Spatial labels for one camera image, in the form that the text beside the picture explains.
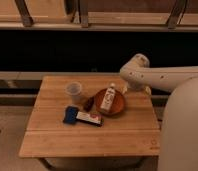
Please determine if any translucent ceramic cup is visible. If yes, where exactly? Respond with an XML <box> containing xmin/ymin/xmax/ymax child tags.
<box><xmin>65</xmin><ymin>82</ymin><xmax>82</xmax><ymax>104</ymax></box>

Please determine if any blue and white box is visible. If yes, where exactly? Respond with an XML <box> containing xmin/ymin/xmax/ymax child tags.
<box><xmin>63</xmin><ymin>106</ymin><xmax>102</xmax><ymax>126</ymax></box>

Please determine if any small dark brown object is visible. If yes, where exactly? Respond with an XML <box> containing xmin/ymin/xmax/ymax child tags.
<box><xmin>83</xmin><ymin>97</ymin><xmax>94</xmax><ymax>112</ymax></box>

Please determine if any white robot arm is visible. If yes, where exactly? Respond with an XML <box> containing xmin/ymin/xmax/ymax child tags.
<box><xmin>119</xmin><ymin>54</ymin><xmax>198</xmax><ymax>171</ymax></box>

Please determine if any brown round plate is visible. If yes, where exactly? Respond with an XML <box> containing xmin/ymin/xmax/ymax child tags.
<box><xmin>94</xmin><ymin>88</ymin><xmax>125</xmax><ymax>116</ymax></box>

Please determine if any wooden table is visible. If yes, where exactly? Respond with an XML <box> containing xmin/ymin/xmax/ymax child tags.
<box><xmin>19</xmin><ymin>75</ymin><xmax>160</xmax><ymax>158</ymax></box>

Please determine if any white bottle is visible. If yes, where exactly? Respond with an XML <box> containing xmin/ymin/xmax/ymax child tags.
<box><xmin>100</xmin><ymin>83</ymin><xmax>116</xmax><ymax>113</ymax></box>

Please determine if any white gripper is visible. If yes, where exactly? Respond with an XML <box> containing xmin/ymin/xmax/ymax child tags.
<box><xmin>124</xmin><ymin>82</ymin><xmax>152</xmax><ymax>96</ymax></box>

